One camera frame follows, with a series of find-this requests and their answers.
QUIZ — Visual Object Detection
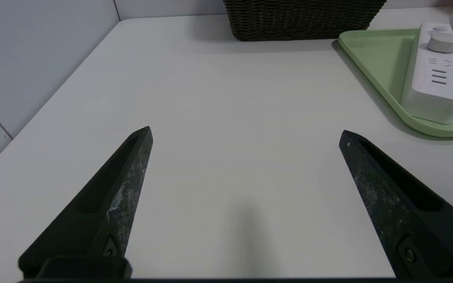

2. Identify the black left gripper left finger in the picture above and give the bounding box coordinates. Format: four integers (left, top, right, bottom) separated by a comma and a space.
18, 126, 153, 279

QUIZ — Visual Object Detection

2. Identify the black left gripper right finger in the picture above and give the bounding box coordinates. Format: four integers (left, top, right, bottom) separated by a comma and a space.
339, 130, 453, 279

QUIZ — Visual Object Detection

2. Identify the white power strip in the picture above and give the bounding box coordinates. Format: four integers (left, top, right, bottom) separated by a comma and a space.
401, 22, 453, 125

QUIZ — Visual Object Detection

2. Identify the dark brown wicker basket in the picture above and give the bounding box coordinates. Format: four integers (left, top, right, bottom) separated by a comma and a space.
223, 0, 387, 42

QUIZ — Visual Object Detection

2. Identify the light green plastic tray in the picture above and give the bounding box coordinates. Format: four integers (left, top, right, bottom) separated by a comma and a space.
338, 27, 453, 138

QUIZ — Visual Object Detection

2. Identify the white power strip cable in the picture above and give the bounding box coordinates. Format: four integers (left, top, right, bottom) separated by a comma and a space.
427, 12, 453, 99

